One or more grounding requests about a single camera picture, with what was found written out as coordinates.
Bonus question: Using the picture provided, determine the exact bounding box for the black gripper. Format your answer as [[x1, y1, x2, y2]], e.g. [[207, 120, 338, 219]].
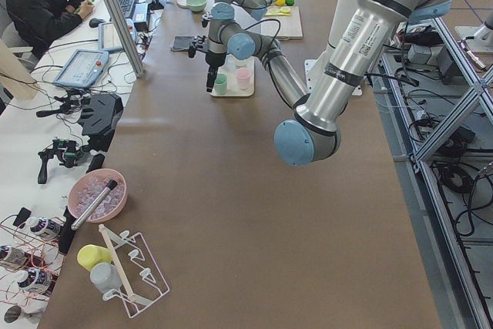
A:
[[205, 51, 226, 92]]

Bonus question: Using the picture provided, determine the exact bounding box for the mint green cup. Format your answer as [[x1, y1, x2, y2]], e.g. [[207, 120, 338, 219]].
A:
[[213, 73, 228, 96]]

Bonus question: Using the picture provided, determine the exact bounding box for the pink cup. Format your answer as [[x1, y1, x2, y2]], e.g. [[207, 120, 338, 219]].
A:
[[236, 67, 251, 90]]

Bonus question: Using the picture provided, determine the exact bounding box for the blue cup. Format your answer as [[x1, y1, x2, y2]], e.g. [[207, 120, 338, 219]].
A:
[[224, 55, 236, 73]]

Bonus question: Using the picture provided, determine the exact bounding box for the cream yellow cup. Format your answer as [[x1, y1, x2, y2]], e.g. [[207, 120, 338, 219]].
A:
[[234, 59, 248, 69]]

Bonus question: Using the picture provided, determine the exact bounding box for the cream tray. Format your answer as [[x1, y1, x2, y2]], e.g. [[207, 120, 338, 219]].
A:
[[210, 55, 255, 98]]

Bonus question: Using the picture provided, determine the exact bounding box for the grey folded cloth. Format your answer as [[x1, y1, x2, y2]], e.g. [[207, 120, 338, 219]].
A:
[[170, 35, 196, 52]]

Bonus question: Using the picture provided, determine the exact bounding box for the green bowl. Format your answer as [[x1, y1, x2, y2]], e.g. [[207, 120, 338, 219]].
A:
[[186, 0, 207, 12]]

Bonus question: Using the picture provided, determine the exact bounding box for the wooden cutting board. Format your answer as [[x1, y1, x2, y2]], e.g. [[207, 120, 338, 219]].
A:
[[260, 6, 303, 40]]

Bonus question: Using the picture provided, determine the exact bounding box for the yellow plastic knife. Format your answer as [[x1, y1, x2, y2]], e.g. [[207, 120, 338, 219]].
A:
[[265, 12, 291, 17]]

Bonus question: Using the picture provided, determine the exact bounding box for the teach pendant tablet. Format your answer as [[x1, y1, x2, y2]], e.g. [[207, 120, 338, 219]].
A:
[[98, 18, 137, 53], [52, 49, 109, 89]]

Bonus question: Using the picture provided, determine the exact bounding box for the black plastic housing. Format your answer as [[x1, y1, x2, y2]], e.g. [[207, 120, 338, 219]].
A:
[[78, 93, 123, 152]]

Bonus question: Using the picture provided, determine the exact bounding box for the computer mouse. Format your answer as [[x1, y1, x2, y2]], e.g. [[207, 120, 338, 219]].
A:
[[89, 18, 106, 29]]

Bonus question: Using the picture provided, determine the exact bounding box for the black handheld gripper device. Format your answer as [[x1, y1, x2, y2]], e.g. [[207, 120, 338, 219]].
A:
[[35, 89, 90, 118]]

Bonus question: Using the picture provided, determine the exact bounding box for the metal muddler in bowl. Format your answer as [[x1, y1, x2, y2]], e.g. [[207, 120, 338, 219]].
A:
[[70, 180, 118, 230]]

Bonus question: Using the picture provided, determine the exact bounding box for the pink bowl with ice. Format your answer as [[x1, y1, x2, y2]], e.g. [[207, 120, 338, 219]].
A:
[[68, 169, 128, 223]]

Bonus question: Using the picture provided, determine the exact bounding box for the seated person in black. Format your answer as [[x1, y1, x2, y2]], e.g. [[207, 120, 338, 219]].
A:
[[5, 0, 95, 59]]

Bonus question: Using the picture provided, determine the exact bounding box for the yellow cup on rack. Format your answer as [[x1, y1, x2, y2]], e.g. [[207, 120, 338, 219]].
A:
[[77, 244, 112, 271]]

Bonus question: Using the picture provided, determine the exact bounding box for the bottle with dark label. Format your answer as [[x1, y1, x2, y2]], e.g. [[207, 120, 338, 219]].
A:
[[25, 217, 62, 240]]

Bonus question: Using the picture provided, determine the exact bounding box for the grey cup on rack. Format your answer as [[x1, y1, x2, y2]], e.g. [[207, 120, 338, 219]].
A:
[[90, 262, 122, 294]]

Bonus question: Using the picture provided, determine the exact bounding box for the aluminium frame post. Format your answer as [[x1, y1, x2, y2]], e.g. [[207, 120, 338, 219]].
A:
[[103, 0, 145, 78]]

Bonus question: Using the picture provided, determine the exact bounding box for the white wire cup rack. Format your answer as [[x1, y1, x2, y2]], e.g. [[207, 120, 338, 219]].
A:
[[99, 224, 171, 319]]

